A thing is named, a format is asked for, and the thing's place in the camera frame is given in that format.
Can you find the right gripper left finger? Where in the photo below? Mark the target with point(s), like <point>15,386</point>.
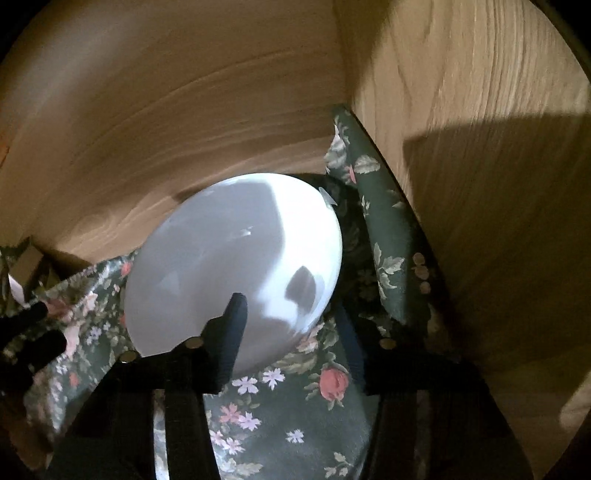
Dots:
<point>222,337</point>

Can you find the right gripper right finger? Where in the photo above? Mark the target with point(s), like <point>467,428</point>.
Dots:
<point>360,339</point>

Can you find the white bowl with black spots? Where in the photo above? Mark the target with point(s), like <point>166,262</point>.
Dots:
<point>271,237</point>

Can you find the dark floral tablecloth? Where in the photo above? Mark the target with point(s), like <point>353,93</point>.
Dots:
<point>102,410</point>

